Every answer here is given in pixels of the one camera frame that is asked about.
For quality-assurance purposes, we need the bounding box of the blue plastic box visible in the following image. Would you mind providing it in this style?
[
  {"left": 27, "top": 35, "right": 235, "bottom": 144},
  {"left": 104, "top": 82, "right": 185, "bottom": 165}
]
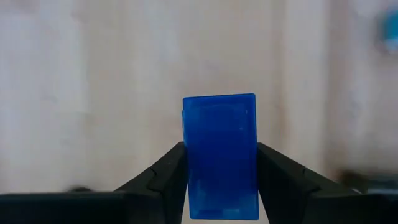
[{"left": 182, "top": 93, "right": 260, "bottom": 221}]

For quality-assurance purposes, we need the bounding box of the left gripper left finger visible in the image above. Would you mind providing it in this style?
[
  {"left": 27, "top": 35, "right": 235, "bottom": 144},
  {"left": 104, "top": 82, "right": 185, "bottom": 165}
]
[{"left": 114, "top": 142, "right": 189, "bottom": 224}]

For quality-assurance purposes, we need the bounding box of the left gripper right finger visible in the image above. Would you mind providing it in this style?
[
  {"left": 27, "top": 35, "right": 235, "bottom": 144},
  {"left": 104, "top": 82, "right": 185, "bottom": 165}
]
[{"left": 256, "top": 142, "right": 361, "bottom": 224}]

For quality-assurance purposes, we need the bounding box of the blue white USB charger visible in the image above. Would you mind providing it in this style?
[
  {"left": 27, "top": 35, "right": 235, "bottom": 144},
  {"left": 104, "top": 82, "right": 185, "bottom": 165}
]
[{"left": 376, "top": 6, "right": 398, "bottom": 58}]

